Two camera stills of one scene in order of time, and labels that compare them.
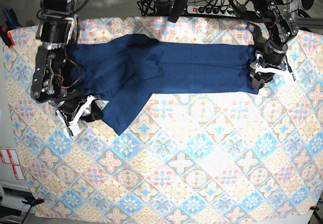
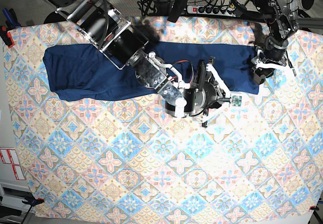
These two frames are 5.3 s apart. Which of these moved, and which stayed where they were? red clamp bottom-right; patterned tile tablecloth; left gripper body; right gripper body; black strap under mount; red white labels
Moved: left gripper body
Stayed: right gripper body; black strap under mount; patterned tile tablecloth; red white labels; red clamp bottom-right
